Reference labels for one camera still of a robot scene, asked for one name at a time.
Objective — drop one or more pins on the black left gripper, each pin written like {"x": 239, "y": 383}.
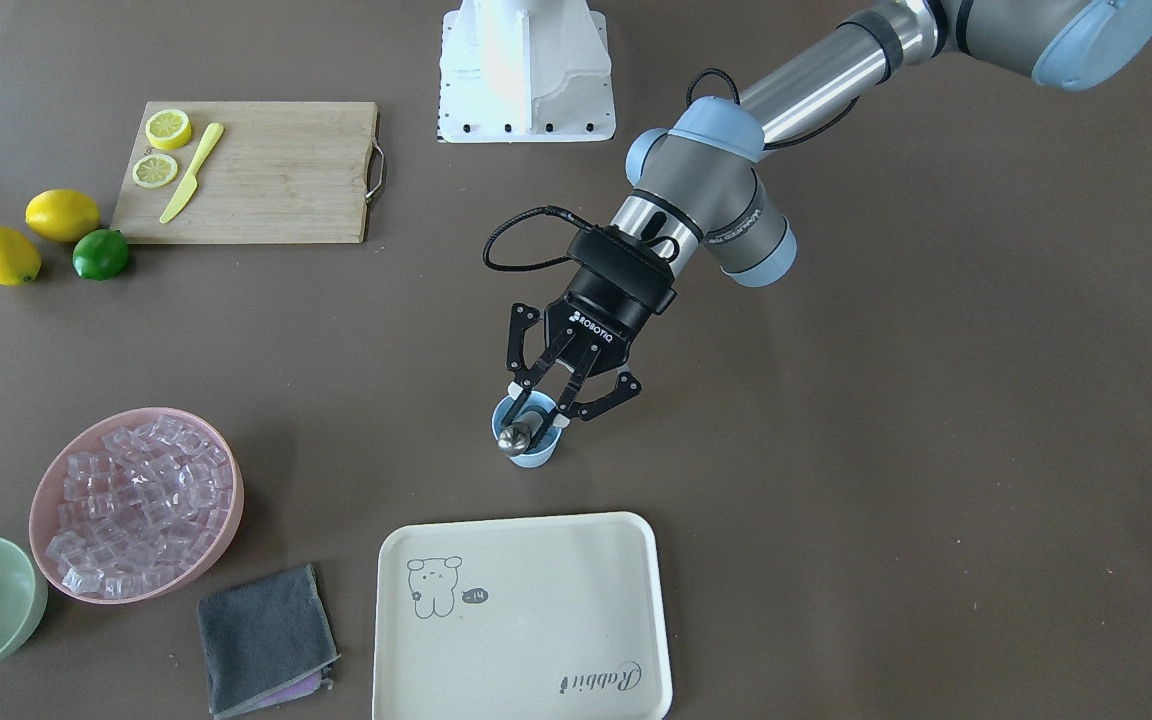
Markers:
{"x": 604, "y": 318}

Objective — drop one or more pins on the steel muddler with black tip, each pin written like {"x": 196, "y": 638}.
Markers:
{"x": 524, "y": 432}

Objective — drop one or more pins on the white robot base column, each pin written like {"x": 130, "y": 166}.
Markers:
{"x": 525, "y": 72}

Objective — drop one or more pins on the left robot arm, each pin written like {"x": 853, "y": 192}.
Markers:
{"x": 694, "y": 185}

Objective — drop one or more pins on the light blue plastic cup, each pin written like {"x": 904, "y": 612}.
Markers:
{"x": 541, "y": 453}

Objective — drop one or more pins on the pink bowl of ice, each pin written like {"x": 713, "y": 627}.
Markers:
{"x": 136, "y": 506}

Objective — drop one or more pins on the cream rabbit tray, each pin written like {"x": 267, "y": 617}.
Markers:
{"x": 529, "y": 618}

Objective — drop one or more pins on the wooden cutting board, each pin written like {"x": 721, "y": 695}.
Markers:
{"x": 282, "y": 172}

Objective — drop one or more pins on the grey folded cloth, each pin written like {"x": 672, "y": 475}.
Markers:
{"x": 265, "y": 643}

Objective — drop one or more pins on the yellow plastic knife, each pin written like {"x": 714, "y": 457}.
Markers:
{"x": 188, "y": 184}

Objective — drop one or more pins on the lemon half slice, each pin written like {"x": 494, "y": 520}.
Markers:
{"x": 168, "y": 129}

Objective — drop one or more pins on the green lime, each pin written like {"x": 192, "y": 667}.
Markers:
{"x": 101, "y": 255}

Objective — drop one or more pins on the yellow lemon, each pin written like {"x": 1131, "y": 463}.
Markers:
{"x": 20, "y": 261}
{"x": 63, "y": 215}

